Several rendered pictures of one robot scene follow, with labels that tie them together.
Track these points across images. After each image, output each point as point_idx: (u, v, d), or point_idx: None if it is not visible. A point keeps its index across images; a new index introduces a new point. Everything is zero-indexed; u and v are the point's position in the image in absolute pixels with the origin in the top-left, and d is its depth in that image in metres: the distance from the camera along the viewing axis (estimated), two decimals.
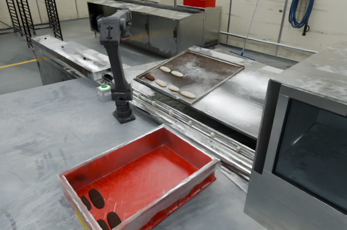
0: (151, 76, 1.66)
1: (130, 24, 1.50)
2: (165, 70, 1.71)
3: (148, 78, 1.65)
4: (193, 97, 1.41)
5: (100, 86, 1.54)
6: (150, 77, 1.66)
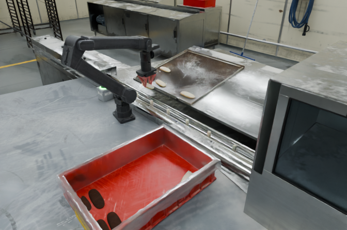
0: (151, 77, 1.66)
1: (146, 52, 1.34)
2: (165, 70, 1.71)
3: (148, 78, 1.65)
4: (192, 98, 1.41)
5: (100, 86, 1.54)
6: None
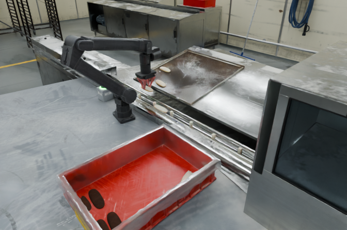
0: None
1: (146, 55, 1.34)
2: (165, 70, 1.71)
3: None
4: (150, 91, 1.42)
5: (100, 86, 1.54)
6: None
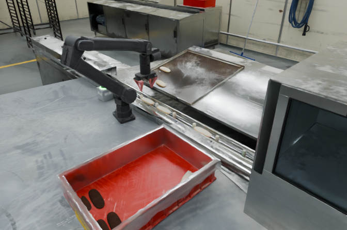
0: None
1: (145, 56, 1.34)
2: (165, 70, 1.71)
3: None
4: (151, 104, 1.45)
5: (100, 86, 1.54)
6: None
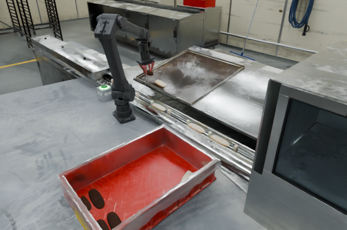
0: (149, 71, 1.63)
1: (145, 43, 1.51)
2: (159, 108, 1.40)
3: (146, 73, 1.62)
4: (202, 132, 1.20)
5: (100, 86, 1.54)
6: (148, 72, 1.62)
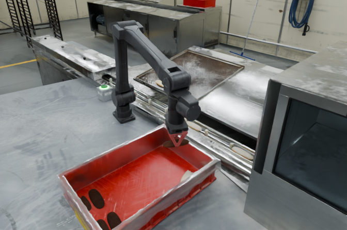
0: (178, 140, 0.96)
1: (169, 95, 0.85)
2: (194, 128, 1.23)
3: (179, 144, 0.94)
4: (250, 159, 1.04)
5: (100, 86, 1.54)
6: None
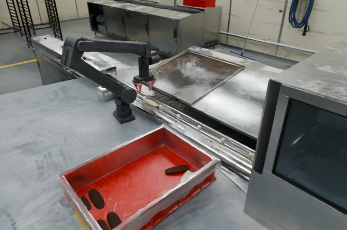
0: (178, 166, 1.02)
1: (144, 59, 1.35)
2: None
3: (180, 169, 1.01)
4: None
5: (100, 86, 1.54)
6: (179, 167, 1.01)
